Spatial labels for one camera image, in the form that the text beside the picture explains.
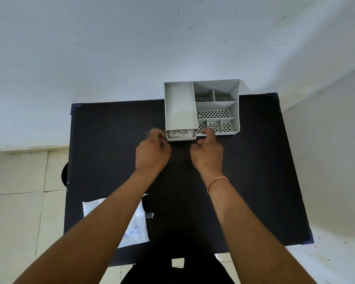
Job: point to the person's right hand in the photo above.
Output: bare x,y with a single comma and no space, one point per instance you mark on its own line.
208,156

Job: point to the person's left hand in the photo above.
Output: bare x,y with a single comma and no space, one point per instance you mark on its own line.
152,156

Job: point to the person's left thumb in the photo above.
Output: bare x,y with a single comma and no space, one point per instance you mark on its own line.
167,148

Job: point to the person's right thumb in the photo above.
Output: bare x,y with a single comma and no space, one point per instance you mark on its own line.
198,142

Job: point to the grey organizer drawer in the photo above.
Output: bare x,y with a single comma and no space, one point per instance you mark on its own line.
180,139

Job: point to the person's left forearm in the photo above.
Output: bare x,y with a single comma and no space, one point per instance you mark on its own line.
106,221

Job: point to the person's right forearm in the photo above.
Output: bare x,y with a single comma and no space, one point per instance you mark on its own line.
248,227

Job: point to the white cotton pads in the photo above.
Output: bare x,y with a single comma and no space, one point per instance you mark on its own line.
180,133

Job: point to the grey plastic compartment organizer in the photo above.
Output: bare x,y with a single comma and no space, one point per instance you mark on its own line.
216,109

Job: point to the orange wrist thread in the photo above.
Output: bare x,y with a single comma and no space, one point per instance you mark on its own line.
216,182

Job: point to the white plastic packet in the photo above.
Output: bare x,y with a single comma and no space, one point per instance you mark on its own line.
134,230

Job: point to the black round stool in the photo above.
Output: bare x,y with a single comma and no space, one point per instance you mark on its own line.
65,174

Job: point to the person's black clothing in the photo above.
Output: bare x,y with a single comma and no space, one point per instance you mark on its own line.
177,275

